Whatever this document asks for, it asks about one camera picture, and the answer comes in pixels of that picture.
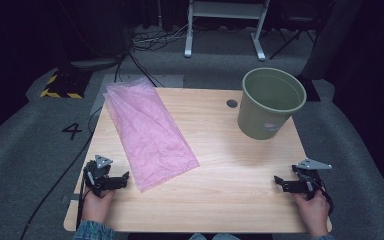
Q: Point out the black tripod stand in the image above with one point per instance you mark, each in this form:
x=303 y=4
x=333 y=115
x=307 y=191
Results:
x=293 y=36

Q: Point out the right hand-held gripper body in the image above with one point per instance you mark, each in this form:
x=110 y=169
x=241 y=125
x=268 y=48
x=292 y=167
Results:
x=308 y=178

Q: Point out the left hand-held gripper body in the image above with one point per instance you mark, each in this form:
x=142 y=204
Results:
x=100 y=175

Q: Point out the grey tape strip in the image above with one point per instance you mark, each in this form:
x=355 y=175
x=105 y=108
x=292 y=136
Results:
x=67 y=199

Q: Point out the dark round table grommet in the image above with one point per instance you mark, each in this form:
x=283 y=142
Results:
x=232 y=103

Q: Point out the person's right hand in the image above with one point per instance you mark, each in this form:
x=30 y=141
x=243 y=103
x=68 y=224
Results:
x=313 y=211

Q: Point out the person's legs in jeans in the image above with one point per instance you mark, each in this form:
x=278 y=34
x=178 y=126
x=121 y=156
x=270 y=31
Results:
x=213 y=237

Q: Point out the person's left hand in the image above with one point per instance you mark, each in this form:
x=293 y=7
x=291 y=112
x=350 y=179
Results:
x=96 y=206

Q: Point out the flat grey stand base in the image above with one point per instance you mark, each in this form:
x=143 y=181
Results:
x=93 y=63

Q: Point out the grey pillar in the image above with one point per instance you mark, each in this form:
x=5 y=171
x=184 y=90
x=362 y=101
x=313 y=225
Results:
x=330 y=40

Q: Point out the white metal stand frame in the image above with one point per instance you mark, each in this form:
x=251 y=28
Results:
x=226 y=13

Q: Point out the pink plastic bag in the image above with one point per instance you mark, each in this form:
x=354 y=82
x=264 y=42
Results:
x=146 y=133

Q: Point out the green plastic bin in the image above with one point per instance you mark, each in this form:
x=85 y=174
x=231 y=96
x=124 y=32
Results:
x=263 y=116

